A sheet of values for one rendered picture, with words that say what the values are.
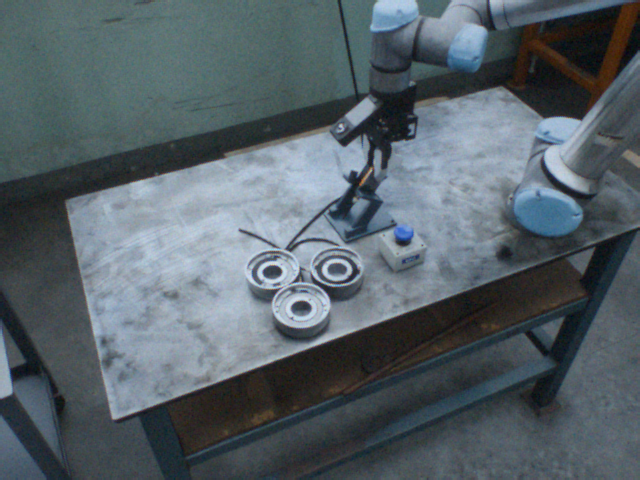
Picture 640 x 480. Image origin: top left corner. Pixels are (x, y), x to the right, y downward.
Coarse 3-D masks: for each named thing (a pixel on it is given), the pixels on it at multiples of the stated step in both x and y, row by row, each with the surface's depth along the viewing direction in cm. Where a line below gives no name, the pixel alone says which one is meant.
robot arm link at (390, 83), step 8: (376, 72) 107; (408, 72) 108; (368, 80) 111; (376, 80) 108; (384, 80) 107; (392, 80) 107; (400, 80) 107; (408, 80) 109; (376, 88) 109; (384, 88) 108; (392, 88) 108; (400, 88) 109
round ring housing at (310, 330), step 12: (288, 288) 114; (300, 288) 115; (312, 288) 114; (276, 300) 112; (300, 300) 113; (312, 300) 113; (324, 300) 113; (276, 312) 111; (288, 312) 111; (312, 312) 111; (324, 312) 111; (276, 324) 110; (288, 324) 107; (312, 324) 107; (324, 324) 110; (300, 336) 109
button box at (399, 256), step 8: (392, 232) 123; (384, 240) 122; (392, 240) 122; (416, 240) 122; (384, 248) 122; (392, 248) 120; (400, 248) 120; (408, 248) 120; (416, 248) 120; (424, 248) 120; (384, 256) 124; (392, 256) 120; (400, 256) 119; (408, 256) 120; (416, 256) 121; (424, 256) 122; (392, 264) 121; (400, 264) 120; (408, 264) 122; (416, 264) 123
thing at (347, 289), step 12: (324, 252) 121; (336, 252) 121; (348, 252) 121; (312, 264) 118; (324, 264) 119; (336, 264) 120; (348, 264) 119; (360, 264) 119; (312, 276) 116; (348, 276) 117; (360, 276) 115; (324, 288) 115; (336, 288) 114; (348, 288) 115
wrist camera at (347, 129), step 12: (360, 108) 114; (372, 108) 113; (384, 108) 113; (348, 120) 114; (360, 120) 113; (372, 120) 113; (336, 132) 114; (348, 132) 113; (360, 132) 114; (348, 144) 115
